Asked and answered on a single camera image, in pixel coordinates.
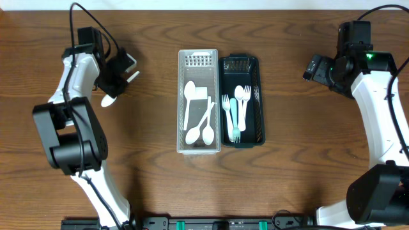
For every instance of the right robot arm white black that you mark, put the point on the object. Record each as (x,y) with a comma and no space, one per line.
(380,196)

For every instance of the dark green perforated basket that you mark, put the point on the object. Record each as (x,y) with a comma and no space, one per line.
(242,70)

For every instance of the white label in basket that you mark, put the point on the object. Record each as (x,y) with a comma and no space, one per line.
(201,93)

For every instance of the white plastic fork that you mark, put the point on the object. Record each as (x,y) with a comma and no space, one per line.
(246,98)
(226,107)

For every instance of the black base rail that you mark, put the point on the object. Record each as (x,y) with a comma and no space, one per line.
(281,220)

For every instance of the mint green plastic fork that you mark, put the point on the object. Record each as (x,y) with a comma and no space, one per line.
(234,114)

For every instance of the white plastic spoon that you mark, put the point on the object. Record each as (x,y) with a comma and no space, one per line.
(208,133)
(108,100)
(239,95)
(194,133)

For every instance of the white plastic spoon bowl up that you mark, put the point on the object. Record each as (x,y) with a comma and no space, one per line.
(189,93)

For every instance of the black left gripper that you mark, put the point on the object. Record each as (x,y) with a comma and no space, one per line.
(108,85)

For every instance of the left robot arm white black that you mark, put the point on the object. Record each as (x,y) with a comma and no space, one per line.
(71,135)

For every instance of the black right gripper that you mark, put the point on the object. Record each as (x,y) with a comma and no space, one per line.
(312,68)

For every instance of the clear perforated plastic basket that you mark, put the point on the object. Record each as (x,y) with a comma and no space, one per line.
(200,66)

